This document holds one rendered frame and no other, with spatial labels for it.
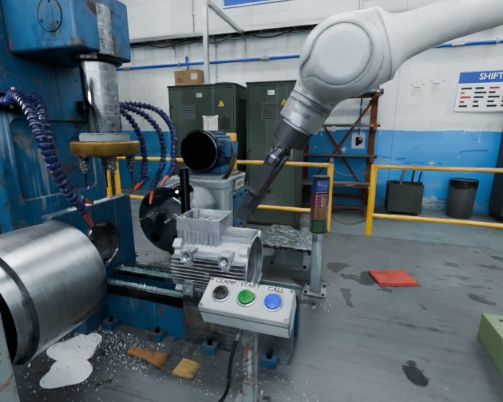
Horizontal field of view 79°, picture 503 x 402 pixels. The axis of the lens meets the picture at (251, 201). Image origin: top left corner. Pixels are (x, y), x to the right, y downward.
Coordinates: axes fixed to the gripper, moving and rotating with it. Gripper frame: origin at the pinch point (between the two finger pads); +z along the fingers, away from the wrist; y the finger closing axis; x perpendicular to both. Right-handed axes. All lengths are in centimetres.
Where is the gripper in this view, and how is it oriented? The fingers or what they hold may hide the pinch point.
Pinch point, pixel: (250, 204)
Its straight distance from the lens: 70.4
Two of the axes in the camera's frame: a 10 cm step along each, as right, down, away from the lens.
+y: -3.1, 2.2, -9.3
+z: -4.8, 8.0, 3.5
